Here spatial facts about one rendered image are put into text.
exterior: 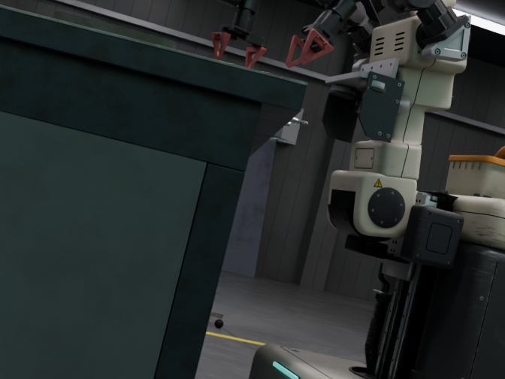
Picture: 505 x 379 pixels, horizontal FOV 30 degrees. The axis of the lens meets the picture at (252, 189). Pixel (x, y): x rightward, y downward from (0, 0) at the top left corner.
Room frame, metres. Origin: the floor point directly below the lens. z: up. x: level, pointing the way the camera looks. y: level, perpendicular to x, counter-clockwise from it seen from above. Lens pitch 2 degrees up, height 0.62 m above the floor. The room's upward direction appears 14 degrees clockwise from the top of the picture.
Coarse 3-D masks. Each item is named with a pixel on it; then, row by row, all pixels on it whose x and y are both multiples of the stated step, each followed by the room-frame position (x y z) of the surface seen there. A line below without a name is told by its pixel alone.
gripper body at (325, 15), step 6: (324, 12) 2.20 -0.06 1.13; (330, 12) 2.19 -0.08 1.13; (318, 18) 2.20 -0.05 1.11; (324, 18) 2.19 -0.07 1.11; (330, 18) 2.19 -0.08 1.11; (336, 18) 2.19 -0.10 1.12; (318, 24) 2.15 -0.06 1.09; (324, 24) 2.19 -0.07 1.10; (330, 24) 2.19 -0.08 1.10; (336, 24) 2.19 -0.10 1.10; (342, 24) 2.21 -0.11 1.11; (324, 30) 2.16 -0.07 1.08; (330, 30) 2.19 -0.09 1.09; (336, 30) 2.20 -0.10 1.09; (330, 36) 2.17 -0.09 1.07; (330, 42) 2.18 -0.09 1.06
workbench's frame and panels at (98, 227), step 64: (0, 64) 1.19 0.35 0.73; (64, 64) 1.20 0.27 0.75; (128, 64) 1.18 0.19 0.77; (192, 64) 1.19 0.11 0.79; (0, 128) 1.20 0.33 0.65; (64, 128) 1.20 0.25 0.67; (128, 128) 1.20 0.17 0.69; (192, 128) 1.21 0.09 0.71; (256, 128) 1.55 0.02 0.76; (0, 192) 1.20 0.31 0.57; (64, 192) 1.20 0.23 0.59; (128, 192) 1.20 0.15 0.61; (192, 192) 1.21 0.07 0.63; (0, 256) 1.20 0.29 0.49; (64, 256) 1.20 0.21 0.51; (128, 256) 1.21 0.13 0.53; (192, 256) 1.21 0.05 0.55; (0, 320) 1.20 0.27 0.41; (64, 320) 1.20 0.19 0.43; (128, 320) 1.21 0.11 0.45; (192, 320) 1.21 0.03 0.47
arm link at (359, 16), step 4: (332, 0) 2.67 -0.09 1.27; (328, 4) 2.69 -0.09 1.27; (356, 4) 2.64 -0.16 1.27; (360, 4) 2.65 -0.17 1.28; (360, 8) 2.64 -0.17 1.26; (364, 8) 2.65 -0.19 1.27; (356, 12) 2.63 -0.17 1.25; (360, 12) 2.64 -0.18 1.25; (364, 12) 2.65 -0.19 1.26; (352, 16) 2.62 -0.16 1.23; (356, 16) 2.63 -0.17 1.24; (360, 16) 2.64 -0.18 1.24; (364, 16) 2.65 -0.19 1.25; (348, 20) 2.62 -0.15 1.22; (352, 20) 2.62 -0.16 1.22; (356, 20) 2.63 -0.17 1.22; (360, 20) 2.63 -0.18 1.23; (352, 24) 2.63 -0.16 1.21; (356, 24) 2.63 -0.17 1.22; (344, 32) 2.69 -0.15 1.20
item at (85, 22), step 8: (56, 16) 1.54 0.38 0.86; (64, 16) 1.54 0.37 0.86; (72, 16) 1.54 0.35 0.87; (80, 24) 1.54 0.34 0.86; (88, 24) 1.54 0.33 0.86; (96, 24) 1.54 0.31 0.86; (104, 24) 1.54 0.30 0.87; (112, 32) 1.54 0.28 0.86; (120, 32) 1.54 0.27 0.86; (128, 32) 1.54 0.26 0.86; (136, 32) 1.54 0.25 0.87; (144, 40) 1.54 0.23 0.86; (152, 40) 1.54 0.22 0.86; (160, 40) 1.55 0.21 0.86; (168, 40) 1.55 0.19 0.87
